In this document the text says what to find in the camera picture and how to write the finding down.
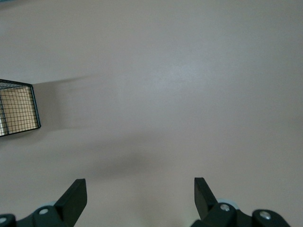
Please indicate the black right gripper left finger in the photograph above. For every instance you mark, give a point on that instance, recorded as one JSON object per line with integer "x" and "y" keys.
{"x": 68, "y": 208}

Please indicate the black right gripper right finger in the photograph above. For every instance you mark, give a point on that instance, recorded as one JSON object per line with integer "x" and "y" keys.
{"x": 208, "y": 210}

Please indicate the wooden board in basket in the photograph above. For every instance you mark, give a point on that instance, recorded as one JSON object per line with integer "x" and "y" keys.
{"x": 16, "y": 111}

